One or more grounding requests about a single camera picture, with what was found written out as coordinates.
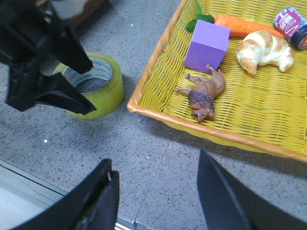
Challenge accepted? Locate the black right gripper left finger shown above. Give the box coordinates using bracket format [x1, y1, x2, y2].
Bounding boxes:
[13, 159, 119, 230]

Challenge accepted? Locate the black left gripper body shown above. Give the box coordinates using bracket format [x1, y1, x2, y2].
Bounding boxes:
[0, 0, 58, 112]

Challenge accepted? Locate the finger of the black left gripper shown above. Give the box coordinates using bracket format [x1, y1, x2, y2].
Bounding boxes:
[51, 19, 93, 74]
[35, 73, 96, 115]

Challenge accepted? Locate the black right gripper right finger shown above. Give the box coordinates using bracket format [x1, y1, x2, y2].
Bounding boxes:
[197, 148, 307, 230]

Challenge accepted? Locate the yellow-green tape roll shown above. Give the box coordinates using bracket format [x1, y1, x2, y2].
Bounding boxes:
[53, 52, 125, 120]

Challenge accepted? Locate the brown wicker basket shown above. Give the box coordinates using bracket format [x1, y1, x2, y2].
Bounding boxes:
[35, 0, 106, 29]

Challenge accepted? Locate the yellow woven basket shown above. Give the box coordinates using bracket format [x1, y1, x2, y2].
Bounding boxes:
[127, 0, 307, 161]

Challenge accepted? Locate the brown toy lion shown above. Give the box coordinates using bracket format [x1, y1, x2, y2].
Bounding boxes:
[174, 64, 226, 122]

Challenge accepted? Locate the purple foam block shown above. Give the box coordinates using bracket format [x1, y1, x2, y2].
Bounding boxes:
[184, 20, 230, 73]

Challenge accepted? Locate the toy croissant bread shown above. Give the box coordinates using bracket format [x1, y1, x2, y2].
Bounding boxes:
[236, 31, 295, 75]

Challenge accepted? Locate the toy carrot with green leaves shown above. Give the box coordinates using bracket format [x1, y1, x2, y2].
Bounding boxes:
[185, 0, 285, 38]

